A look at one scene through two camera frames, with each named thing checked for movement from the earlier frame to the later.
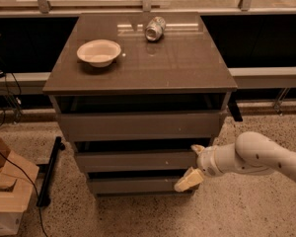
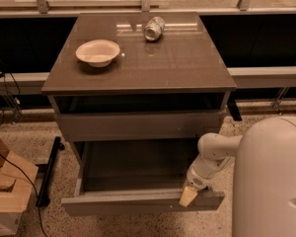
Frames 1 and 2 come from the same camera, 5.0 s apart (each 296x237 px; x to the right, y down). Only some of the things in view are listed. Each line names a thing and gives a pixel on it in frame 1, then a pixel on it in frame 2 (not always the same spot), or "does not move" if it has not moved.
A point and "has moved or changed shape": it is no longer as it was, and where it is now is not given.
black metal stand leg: (48, 170) does not move
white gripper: (206, 162) -> (197, 178)
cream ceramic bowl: (99, 53) does not move
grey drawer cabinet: (137, 93) does not move
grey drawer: (135, 161) has moved or changed shape
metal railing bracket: (280, 100) does not move
